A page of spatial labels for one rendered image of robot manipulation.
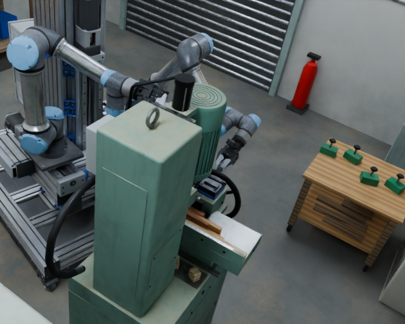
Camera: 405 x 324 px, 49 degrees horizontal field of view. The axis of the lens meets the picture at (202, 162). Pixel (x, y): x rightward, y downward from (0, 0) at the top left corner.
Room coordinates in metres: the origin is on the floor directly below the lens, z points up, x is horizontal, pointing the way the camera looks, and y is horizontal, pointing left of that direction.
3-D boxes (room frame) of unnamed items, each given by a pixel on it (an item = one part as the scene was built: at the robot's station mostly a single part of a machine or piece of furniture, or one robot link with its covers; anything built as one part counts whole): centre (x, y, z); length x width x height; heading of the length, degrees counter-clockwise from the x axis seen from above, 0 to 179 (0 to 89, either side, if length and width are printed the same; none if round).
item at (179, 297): (1.20, 0.10, 0.76); 0.57 x 0.45 x 0.09; 157
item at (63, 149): (1.70, 0.74, 0.87); 0.15 x 0.15 x 0.10
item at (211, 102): (1.31, 0.05, 1.35); 0.18 x 0.18 x 0.31
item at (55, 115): (1.69, 0.74, 0.98); 0.13 x 0.12 x 0.14; 179
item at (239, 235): (1.40, -0.01, 0.87); 0.61 x 0.30 x 0.06; 67
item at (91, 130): (1.07, 0.30, 1.40); 0.10 x 0.06 x 0.16; 157
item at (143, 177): (1.04, 0.16, 1.16); 0.22 x 0.22 x 0.72; 67
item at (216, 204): (1.48, -0.04, 0.91); 0.15 x 0.14 x 0.09; 67
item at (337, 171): (2.44, -1.06, 0.32); 0.66 x 0.57 x 0.64; 66
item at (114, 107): (1.58, 0.40, 1.25); 0.11 x 0.08 x 0.11; 179
